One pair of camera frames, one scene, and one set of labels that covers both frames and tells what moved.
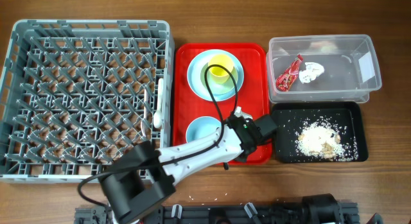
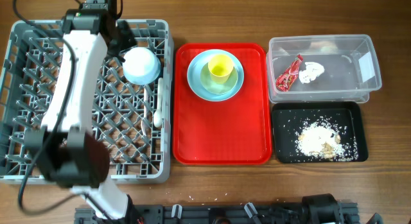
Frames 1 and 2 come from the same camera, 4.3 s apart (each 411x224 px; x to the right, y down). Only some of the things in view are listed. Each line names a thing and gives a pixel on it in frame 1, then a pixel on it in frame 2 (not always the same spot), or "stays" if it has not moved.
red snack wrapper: (286, 79) stays
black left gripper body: (243, 160) to (126, 40)
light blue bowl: (201, 126) to (141, 66)
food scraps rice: (321, 137) stays
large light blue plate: (194, 75) stays
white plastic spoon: (158, 117) stays
